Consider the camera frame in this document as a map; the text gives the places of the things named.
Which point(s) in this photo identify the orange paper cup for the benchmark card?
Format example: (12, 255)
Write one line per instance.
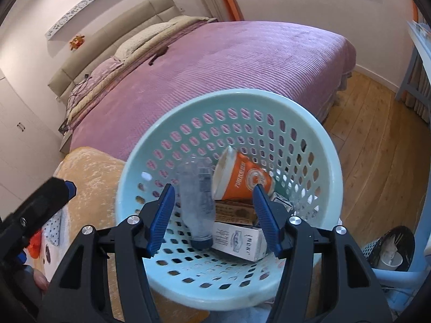
(242, 178)

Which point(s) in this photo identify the white milk carton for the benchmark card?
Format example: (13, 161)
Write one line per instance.
(235, 239)

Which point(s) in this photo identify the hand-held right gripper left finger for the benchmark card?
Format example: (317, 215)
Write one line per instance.
(161, 222)

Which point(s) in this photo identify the purple pillow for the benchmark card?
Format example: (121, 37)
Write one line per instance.
(101, 72)

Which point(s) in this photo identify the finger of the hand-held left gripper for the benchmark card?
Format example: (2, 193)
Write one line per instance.
(21, 257)
(43, 198)

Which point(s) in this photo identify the light blue desk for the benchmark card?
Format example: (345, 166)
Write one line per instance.
(417, 45)

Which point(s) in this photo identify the white cup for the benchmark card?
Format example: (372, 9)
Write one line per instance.
(390, 260)

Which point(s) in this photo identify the teal plastic laundry basket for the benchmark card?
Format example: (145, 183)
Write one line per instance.
(235, 97)

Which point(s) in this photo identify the orange plastic bag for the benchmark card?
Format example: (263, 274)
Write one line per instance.
(33, 247)

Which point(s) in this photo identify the white wall shelf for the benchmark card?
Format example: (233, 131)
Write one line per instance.
(84, 5)

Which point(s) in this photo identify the dark brown cloth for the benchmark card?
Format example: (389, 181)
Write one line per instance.
(163, 51)

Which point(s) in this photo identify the grey nightstand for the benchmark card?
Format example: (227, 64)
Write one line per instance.
(65, 144)

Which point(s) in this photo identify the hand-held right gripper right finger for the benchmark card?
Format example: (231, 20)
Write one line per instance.
(266, 222)

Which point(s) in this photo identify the folded beige quilt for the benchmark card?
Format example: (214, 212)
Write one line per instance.
(192, 23)

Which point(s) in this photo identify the brown cardboard snack box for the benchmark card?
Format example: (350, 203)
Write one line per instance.
(235, 212)

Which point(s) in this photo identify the black picture frame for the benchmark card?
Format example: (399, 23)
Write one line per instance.
(63, 127)

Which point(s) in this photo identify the beige patterned pillow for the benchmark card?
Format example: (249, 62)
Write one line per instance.
(138, 42)

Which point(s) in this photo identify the orange plush toy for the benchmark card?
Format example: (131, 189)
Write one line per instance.
(76, 42)

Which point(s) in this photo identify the beige padded headboard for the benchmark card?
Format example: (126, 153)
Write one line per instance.
(101, 37)

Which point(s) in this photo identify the yellow plush blanket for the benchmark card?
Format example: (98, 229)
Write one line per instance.
(91, 168)

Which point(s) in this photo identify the person's left hand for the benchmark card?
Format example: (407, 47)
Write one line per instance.
(40, 279)

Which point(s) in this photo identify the white wardrobe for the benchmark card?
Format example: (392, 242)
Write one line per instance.
(23, 148)

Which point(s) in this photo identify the bed with pink cover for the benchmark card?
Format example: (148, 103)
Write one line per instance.
(235, 57)

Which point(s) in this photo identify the white bin with black bag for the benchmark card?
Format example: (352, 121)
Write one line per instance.
(402, 239)

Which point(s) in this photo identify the clear plastic bottle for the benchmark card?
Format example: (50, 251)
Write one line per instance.
(197, 208)

